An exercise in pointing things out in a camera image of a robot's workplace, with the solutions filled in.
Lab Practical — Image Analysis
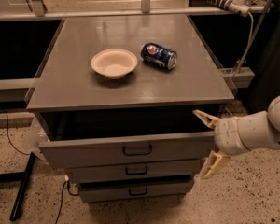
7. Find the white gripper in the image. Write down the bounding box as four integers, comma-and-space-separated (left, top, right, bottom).
192, 109, 250, 179

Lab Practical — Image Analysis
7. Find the grey top drawer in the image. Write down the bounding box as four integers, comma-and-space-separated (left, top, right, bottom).
39, 132, 215, 168

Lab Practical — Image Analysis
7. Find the grey drawer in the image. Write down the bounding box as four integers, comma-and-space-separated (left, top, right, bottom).
65, 160, 202, 183
39, 132, 215, 168
79, 178, 193, 203

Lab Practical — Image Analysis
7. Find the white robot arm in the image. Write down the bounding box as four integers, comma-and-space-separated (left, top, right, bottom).
193, 96, 280, 178

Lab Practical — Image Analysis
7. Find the grey middle drawer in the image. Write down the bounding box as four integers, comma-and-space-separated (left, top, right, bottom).
65, 160, 202, 183

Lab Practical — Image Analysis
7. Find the grey bottom drawer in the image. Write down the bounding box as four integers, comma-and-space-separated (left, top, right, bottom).
79, 178, 193, 203

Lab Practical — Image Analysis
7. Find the grey drawer cabinet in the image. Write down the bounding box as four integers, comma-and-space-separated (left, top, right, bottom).
28, 15, 233, 192

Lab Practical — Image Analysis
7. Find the blue pepsi can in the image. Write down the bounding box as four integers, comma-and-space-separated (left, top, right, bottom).
141, 43, 177, 70

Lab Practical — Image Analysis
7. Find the white paper bowl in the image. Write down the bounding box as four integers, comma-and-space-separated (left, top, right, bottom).
90, 49, 138, 79

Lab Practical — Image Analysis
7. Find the white power strip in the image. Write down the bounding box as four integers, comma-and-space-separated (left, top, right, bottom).
204, 0, 250, 17

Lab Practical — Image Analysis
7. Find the black metal floor bar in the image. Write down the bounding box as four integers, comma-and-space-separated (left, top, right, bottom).
9, 153, 36, 222

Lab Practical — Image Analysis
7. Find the white power cable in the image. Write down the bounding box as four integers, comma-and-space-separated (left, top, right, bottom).
231, 12, 255, 77

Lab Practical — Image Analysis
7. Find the black floor cable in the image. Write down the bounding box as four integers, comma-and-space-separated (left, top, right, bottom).
54, 179, 80, 224

